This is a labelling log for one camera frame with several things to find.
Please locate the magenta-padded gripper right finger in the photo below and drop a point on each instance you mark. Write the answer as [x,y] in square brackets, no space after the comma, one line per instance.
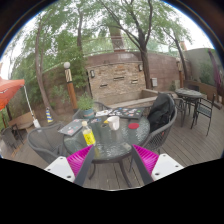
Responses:
[146,160]

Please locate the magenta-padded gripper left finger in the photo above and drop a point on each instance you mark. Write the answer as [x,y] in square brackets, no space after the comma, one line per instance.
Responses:
[80,160]

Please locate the clear bottle with yellow label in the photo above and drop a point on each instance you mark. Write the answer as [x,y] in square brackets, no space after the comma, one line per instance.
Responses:
[88,136]

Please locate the grey laptop with stickers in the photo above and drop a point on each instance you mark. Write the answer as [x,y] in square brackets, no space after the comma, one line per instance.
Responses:
[71,127]

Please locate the white mug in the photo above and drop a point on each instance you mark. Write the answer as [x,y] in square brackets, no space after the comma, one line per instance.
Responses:
[114,123]

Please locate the black backpack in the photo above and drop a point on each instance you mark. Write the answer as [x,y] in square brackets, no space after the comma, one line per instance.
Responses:
[161,111]

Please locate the black laptop with stickers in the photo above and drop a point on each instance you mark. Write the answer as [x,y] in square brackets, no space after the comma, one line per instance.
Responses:
[128,112]

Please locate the potted plant in teal pot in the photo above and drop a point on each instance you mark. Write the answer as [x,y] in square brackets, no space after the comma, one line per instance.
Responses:
[87,106]

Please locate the yellow and blue striped cone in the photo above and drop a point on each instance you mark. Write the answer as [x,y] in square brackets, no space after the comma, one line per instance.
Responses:
[49,115]

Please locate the black metal patio chair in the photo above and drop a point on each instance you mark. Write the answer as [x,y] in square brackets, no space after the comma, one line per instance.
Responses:
[204,110]
[180,106]

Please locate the wooden bench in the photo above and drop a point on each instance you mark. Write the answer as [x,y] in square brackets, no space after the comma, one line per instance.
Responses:
[21,120]

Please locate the round dark patio table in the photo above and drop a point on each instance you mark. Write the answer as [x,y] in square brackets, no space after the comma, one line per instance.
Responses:
[188,92]

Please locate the green leafy tree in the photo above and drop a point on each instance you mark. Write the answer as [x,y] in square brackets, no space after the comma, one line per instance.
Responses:
[145,66]
[38,76]
[181,60]
[79,36]

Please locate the orange parasol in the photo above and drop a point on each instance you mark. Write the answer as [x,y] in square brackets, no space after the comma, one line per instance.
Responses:
[8,91]

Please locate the wooden lamp post with globe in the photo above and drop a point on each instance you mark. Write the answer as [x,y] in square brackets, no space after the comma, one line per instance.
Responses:
[70,90]

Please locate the grey wall box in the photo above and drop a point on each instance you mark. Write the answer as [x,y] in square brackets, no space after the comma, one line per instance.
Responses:
[154,82]

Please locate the wall lamp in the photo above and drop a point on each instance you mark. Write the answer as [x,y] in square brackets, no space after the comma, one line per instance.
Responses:
[92,73]
[140,67]

